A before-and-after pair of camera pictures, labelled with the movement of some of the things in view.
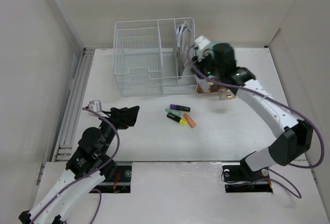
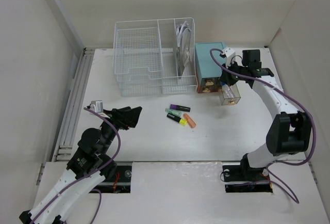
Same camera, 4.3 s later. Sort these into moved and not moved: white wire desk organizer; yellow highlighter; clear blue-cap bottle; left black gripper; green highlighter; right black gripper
Moved: clear blue-cap bottle; right black gripper
Not moved: white wire desk organizer; left black gripper; yellow highlighter; green highlighter
